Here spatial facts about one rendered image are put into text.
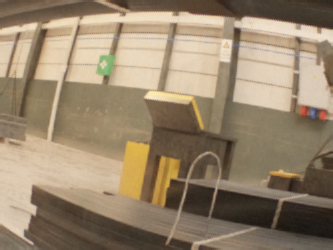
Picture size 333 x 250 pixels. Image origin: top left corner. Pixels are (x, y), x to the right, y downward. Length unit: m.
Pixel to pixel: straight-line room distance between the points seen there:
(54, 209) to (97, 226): 0.21
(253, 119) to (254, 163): 0.80
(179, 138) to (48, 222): 2.38
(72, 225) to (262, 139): 7.13
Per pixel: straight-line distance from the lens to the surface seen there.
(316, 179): 3.45
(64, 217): 1.54
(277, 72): 8.71
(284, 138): 8.30
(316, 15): 1.04
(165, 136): 3.91
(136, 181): 4.66
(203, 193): 1.96
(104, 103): 10.49
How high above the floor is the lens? 0.68
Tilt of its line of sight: 1 degrees up
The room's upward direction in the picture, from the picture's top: 11 degrees clockwise
